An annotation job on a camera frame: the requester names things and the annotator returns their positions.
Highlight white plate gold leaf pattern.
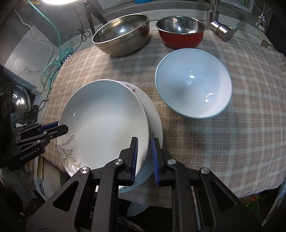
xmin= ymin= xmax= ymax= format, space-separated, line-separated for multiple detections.
xmin=57 ymin=80 xmax=147 ymax=176

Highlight white deep plate pink flowers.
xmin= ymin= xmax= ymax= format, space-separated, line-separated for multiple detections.
xmin=119 ymin=81 xmax=163 ymax=193

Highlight large stainless steel bowl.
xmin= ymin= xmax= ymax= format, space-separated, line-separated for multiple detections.
xmin=92 ymin=14 xmax=150 ymax=56

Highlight pale green ceramic bowl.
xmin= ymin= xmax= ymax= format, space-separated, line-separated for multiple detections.
xmin=155 ymin=48 xmax=232 ymax=119

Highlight red steel-lined bowl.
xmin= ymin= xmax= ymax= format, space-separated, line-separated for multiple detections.
xmin=156 ymin=16 xmax=206 ymax=49

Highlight chrome kitchen faucet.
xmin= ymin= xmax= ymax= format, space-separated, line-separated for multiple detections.
xmin=206 ymin=0 xmax=245 ymax=42

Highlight gloved left hand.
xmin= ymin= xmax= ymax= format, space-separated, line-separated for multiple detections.
xmin=14 ymin=162 xmax=36 ymax=191

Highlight black tripod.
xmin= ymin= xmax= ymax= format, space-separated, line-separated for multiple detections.
xmin=82 ymin=0 xmax=108 ymax=35

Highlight blue fluted plastic bowl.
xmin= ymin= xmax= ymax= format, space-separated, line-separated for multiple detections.
xmin=134 ymin=0 xmax=153 ymax=4

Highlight chrome spray faucet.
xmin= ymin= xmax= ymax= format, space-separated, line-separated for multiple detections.
xmin=254 ymin=1 xmax=270 ymax=33

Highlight teal cable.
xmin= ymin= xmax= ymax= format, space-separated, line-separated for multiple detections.
xmin=27 ymin=0 xmax=72 ymax=90

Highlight white ring light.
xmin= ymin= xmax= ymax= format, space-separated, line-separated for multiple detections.
xmin=43 ymin=0 xmax=77 ymax=5

